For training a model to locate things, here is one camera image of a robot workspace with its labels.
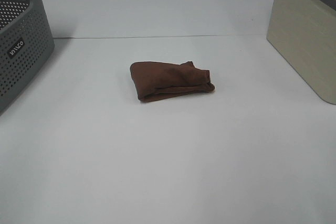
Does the brown towel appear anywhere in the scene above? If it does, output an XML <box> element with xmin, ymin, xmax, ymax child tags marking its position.
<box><xmin>130</xmin><ymin>61</ymin><xmax>215</xmax><ymax>102</ymax></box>

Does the beige storage box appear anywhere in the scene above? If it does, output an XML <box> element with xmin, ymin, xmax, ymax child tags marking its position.
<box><xmin>267</xmin><ymin>0</ymin><xmax>335</xmax><ymax>104</ymax></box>

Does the grey perforated laundry basket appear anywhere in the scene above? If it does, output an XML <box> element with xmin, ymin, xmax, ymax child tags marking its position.
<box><xmin>1</xmin><ymin>0</ymin><xmax>55</xmax><ymax>111</ymax></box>

